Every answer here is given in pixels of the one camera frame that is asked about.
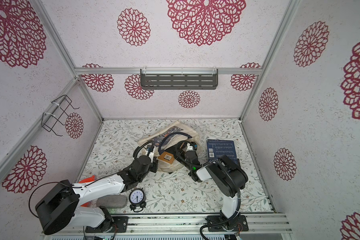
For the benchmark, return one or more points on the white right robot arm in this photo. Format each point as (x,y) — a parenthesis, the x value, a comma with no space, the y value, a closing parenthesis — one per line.
(224,171)

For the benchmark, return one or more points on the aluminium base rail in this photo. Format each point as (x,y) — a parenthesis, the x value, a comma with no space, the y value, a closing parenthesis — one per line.
(186,224)

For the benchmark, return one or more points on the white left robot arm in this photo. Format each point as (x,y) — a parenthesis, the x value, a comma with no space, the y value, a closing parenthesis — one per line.
(63,206)

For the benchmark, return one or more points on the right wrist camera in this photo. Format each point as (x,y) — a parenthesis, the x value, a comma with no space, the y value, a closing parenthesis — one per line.
(191,146)

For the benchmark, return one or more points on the black analog alarm clock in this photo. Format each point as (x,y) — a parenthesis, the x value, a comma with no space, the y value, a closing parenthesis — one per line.
(137,200)

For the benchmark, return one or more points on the beige canvas tote bag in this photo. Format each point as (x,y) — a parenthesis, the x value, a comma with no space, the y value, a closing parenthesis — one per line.
(166,140)

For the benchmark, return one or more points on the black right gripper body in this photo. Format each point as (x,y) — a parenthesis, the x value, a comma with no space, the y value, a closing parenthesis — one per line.
(183,149)

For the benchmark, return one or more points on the grey sponge block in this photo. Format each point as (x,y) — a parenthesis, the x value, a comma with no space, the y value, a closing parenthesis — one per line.
(112,201)

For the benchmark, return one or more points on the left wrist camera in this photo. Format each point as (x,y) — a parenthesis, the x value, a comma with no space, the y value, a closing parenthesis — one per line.
(150,152)

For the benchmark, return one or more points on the grey metal wall shelf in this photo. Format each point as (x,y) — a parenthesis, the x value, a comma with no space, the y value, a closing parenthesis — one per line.
(179,80)

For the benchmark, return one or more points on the orange spine book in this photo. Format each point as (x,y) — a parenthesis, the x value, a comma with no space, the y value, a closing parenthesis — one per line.
(166,157)

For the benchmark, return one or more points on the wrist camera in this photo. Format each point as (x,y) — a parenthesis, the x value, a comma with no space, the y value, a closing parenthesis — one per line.
(150,152)
(191,146)

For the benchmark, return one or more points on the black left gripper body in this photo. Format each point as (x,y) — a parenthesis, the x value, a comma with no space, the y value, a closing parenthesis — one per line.
(153,168)

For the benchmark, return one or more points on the black wire wall rack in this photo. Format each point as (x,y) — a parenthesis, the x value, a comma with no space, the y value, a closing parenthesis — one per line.
(53,117)

